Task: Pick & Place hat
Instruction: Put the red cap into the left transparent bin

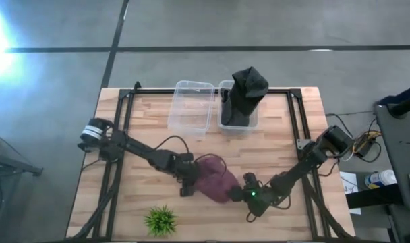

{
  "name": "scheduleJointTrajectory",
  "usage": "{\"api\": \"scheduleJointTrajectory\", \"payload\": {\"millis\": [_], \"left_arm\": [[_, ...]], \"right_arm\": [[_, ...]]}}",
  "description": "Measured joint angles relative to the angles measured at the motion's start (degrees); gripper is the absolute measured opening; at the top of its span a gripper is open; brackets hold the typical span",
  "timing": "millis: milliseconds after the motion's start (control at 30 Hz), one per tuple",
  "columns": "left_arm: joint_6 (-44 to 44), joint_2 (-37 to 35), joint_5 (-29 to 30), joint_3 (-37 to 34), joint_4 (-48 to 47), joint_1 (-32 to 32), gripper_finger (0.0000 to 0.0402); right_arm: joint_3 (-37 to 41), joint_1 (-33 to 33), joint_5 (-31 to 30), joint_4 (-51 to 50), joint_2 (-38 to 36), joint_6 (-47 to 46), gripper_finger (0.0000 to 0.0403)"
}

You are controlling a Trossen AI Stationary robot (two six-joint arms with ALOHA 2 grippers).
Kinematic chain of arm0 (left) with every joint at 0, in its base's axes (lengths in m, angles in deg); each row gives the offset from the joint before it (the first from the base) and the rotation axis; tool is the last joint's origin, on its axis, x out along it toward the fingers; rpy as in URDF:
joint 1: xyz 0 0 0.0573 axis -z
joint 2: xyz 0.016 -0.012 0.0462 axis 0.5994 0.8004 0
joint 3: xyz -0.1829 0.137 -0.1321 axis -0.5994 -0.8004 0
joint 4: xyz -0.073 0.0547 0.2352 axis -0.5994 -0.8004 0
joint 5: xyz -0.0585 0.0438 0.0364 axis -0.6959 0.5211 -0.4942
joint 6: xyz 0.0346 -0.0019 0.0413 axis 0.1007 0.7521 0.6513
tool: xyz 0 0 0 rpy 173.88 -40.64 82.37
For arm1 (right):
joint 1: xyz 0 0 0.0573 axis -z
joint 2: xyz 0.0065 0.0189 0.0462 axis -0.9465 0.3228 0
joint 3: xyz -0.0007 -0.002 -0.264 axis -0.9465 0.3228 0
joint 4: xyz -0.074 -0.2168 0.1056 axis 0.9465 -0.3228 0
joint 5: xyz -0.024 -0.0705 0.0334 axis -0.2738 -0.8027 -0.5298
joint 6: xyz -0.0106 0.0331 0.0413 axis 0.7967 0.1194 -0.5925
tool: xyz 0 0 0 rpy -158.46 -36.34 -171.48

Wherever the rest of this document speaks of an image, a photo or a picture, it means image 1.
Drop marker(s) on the dark blue black object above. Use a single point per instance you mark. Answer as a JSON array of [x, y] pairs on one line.
[[404, 101]]

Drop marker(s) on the maroon knit hat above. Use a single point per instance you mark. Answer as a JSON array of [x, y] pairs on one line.
[[215, 182]]

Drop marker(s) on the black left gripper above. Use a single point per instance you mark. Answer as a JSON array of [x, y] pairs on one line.
[[183, 167]]

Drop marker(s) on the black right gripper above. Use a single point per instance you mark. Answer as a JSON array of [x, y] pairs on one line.
[[255, 195]]

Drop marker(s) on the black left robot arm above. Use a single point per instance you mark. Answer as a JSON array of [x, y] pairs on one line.
[[141, 148]]

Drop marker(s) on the white paper sheet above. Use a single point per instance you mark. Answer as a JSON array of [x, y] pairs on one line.
[[350, 189]]

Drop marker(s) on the white bottle blue label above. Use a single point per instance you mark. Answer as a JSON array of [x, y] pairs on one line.
[[380, 179]]

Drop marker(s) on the clear plastic bin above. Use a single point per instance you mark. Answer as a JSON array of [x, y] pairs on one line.
[[237, 128], [191, 108]]

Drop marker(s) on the green artificial plant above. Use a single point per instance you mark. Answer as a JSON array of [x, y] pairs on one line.
[[160, 221]]

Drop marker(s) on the gray metal frame bracket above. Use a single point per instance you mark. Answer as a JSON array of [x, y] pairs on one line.
[[302, 143]]

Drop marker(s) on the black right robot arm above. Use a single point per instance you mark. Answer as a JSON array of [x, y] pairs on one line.
[[302, 165]]

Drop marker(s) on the black aluminium table frame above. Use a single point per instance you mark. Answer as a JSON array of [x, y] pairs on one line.
[[294, 111]]

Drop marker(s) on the dark gray baseball cap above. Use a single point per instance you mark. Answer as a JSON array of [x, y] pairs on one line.
[[245, 94]]

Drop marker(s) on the dark metal cart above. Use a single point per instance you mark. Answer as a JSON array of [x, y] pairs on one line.
[[9, 162]]

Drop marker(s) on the gray side table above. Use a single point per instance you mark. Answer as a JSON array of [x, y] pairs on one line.
[[400, 145]]

